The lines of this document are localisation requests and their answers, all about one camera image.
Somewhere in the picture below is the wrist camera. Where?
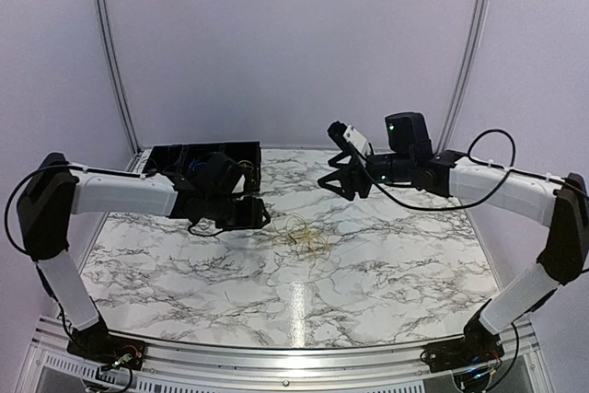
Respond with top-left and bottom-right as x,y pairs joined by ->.
327,121 -> 373,156
228,171 -> 246,195

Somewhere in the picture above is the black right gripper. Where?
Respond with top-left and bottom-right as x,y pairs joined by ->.
318,149 -> 414,201

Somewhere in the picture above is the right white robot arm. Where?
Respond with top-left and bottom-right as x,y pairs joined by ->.
318,112 -> 588,364

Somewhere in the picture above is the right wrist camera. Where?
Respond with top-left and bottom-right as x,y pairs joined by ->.
327,121 -> 373,156

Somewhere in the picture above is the grey cable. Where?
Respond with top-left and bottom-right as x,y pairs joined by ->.
146,151 -> 180,176

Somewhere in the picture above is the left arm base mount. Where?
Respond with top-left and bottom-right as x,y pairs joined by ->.
66,333 -> 146,370

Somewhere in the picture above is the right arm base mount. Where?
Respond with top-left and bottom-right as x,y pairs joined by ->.
420,337 -> 504,373

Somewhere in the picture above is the left aluminium corner post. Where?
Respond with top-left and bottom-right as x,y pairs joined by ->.
94,0 -> 142,155

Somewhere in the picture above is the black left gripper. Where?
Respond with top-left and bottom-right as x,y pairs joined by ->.
204,191 -> 271,231

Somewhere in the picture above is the right aluminium corner post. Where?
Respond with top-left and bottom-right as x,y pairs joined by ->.
436,0 -> 489,151

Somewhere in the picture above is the black compartment tray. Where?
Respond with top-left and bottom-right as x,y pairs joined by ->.
143,141 -> 261,193

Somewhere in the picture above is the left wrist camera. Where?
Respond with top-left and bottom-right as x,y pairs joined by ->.
228,171 -> 246,195

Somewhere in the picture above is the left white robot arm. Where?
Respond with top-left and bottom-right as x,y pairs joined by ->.
5,153 -> 271,361

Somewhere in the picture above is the aluminium corner post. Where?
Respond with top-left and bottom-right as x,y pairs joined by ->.
94,0 -> 142,155
436,0 -> 489,151

